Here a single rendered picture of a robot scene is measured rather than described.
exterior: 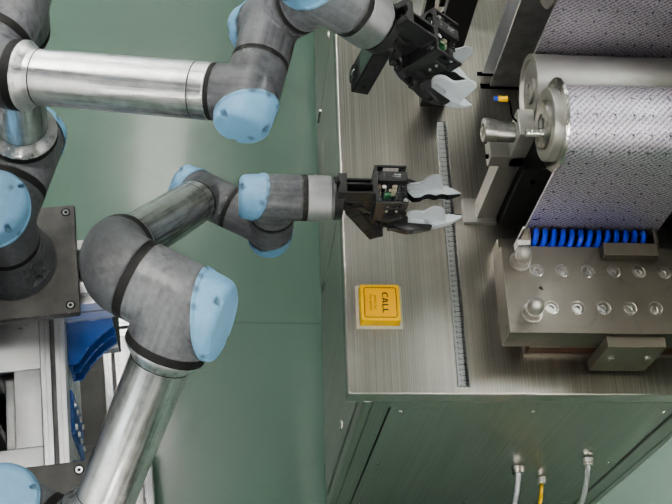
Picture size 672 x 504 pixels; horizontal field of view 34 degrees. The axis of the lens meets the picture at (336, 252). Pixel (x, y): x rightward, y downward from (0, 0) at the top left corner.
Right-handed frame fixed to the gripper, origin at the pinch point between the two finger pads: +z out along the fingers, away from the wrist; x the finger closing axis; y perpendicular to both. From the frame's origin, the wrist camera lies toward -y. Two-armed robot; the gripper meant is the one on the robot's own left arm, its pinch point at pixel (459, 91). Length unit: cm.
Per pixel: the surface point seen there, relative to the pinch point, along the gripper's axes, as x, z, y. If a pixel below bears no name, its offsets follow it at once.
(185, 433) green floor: -8, 55, -132
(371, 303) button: -14.2, 21.7, -38.6
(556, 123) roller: -1.0, 16.1, 5.7
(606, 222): -4.2, 43.7, -3.5
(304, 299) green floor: 29, 77, -112
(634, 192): -4.2, 38.2, 5.3
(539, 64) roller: 14.8, 20.9, 1.3
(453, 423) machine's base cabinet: -30, 47, -42
